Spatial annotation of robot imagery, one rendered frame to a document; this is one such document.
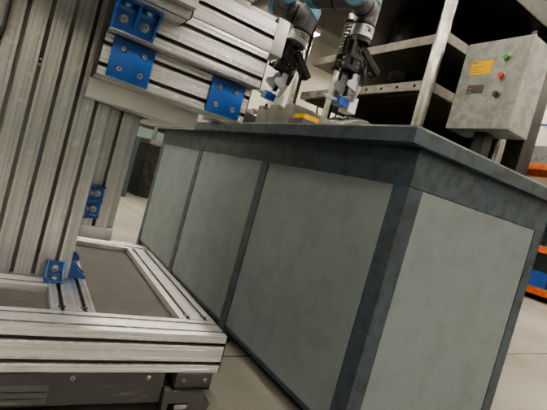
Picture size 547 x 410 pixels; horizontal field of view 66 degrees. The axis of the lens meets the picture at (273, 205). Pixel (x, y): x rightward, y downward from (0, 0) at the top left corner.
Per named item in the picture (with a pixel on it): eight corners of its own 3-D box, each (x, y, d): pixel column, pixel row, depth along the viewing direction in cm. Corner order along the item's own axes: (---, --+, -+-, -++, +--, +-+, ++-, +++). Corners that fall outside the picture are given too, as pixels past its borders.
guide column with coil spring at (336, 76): (296, 217, 262) (353, 11, 257) (291, 215, 267) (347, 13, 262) (304, 219, 265) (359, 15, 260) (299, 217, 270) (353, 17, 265)
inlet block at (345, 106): (326, 102, 138) (330, 85, 138) (317, 102, 142) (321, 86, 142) (354, 114, 145) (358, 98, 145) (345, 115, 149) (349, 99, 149)
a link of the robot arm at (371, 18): (356, -11, 141) (365, 2, 149) (347, 20, 142) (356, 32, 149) (379, -12, 137) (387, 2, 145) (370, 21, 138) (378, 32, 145)
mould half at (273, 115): (287, 128, 147) (298, 90, 146) (252, 127, 169) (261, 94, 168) (385, 164, 174) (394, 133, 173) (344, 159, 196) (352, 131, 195)
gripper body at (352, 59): (332, 70, 145) (342, 36, 144) (350, 79, 149) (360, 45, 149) (347, 67, 138) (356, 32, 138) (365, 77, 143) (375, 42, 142)
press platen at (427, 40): (445, 41, 204) (448, 31, 204) (312, 65, 297) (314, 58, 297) (519, 91, 241) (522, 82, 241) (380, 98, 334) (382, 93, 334)
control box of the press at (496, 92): (430, 377, 175) (531, 30, 169) (378, 345, 200) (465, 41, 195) (461, 377, 187) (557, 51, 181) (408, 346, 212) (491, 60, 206)
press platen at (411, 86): (427, 89, 203) (431, 79, 203) (299, 98, 296) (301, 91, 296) (508, 134, 243) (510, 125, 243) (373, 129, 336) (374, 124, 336)
